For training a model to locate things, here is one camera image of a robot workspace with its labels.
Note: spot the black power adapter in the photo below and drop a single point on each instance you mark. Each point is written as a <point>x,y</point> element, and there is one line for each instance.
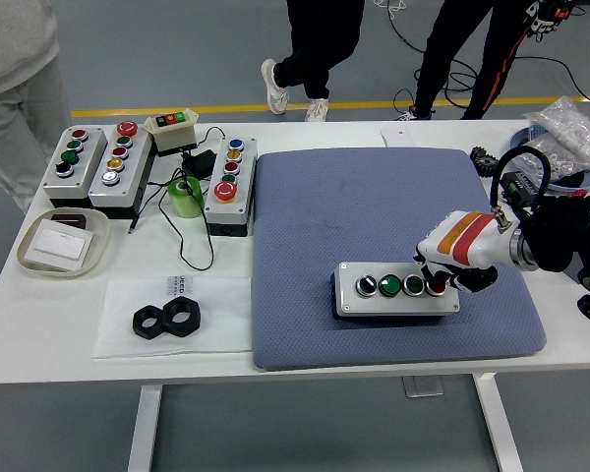
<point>201,162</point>

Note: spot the white wall switch panel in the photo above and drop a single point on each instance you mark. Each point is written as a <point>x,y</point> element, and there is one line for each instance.
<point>59,243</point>

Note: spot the bag of metal washers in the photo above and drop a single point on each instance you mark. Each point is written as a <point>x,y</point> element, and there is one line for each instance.
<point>568,164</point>

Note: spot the grey five-button control box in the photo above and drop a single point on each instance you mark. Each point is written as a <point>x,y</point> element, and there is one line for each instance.
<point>130,172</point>
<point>216,211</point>

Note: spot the grey under-table bracket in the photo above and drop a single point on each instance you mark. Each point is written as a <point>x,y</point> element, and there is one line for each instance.
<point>423,387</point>

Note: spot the black object on plate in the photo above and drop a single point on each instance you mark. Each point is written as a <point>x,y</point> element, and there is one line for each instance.
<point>572,183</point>

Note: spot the bag of white plastic parts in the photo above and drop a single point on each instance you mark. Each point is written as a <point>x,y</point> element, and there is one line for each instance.
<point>570,128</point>

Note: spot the white card with red mark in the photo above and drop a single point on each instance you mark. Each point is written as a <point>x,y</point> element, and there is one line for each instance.
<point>395,137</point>

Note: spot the blue-grey textured mat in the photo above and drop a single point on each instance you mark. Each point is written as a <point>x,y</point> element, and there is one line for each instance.
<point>334,196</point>

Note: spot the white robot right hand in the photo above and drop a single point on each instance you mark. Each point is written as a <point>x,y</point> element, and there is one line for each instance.
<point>472,241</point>

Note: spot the black module with green terminals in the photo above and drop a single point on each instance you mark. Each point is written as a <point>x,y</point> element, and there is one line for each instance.
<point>513,184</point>

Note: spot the white printed plastic bag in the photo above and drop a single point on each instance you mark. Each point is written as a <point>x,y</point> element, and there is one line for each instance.
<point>118,305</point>

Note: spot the black orange data glove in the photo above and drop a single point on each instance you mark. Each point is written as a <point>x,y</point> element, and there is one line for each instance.
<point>546,15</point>

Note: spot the cream plastic tray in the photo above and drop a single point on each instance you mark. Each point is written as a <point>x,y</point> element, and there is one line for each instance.
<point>98,246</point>

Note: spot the small red clip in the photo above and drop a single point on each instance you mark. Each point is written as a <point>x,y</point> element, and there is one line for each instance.
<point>577,193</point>

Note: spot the cream three-button switch box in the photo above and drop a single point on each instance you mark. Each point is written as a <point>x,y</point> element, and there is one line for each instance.
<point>174,137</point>

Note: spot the dark brown switch block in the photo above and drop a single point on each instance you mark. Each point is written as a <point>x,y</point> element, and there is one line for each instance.
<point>69,219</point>

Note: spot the grey four-button control box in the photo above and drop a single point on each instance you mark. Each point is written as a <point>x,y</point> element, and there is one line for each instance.
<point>398,305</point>
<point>91,157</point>

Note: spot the green film roll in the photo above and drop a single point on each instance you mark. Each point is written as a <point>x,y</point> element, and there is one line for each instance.
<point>189,201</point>

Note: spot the black gear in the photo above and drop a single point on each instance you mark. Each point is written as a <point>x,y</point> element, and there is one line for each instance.
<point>482,159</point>

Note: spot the black hex nut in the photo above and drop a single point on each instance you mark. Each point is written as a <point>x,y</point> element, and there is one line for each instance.
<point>179,329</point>
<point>137,327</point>

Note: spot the white table leg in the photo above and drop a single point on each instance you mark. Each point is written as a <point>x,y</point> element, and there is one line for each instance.
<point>145,432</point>
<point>496,423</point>

